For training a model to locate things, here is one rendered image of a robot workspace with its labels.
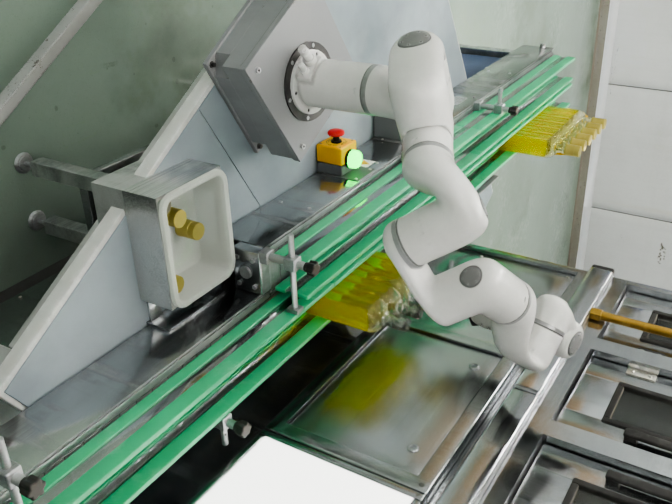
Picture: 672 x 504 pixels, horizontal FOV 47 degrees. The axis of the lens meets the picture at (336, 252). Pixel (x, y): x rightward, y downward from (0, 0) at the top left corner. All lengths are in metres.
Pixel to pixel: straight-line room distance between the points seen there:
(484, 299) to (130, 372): 0.61
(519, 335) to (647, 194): 6.37
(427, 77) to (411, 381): 0.65
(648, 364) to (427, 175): 0.79
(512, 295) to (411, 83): 0.37
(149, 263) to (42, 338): 0.22
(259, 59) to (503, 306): 0.62
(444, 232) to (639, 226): 6.68
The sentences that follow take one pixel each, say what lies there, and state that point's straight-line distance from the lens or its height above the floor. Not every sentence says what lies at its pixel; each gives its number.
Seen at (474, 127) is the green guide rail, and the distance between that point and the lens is 2.22.
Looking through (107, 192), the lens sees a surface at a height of 0.71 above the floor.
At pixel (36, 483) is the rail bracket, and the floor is 1.01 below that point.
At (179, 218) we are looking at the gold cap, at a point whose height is 0.81.
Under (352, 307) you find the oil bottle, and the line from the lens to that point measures 1.57.
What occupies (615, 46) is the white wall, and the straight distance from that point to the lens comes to 7.38.
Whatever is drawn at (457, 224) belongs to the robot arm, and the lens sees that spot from 1.18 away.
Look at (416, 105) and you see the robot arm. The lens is 1.26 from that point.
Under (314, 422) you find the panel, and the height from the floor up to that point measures 1.05.
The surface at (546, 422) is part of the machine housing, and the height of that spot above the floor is 1.43.
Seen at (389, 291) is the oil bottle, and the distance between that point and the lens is 1.62.
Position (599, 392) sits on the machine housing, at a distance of 1.72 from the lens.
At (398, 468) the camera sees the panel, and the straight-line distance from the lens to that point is 1.42.
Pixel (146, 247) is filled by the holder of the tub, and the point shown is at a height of 0.79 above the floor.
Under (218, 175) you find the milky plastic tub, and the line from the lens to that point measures 1.43.
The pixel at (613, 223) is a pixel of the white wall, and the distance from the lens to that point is 7.88.
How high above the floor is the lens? 1.72
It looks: 28 degrees down
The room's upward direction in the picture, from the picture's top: 105 degrees clockwise
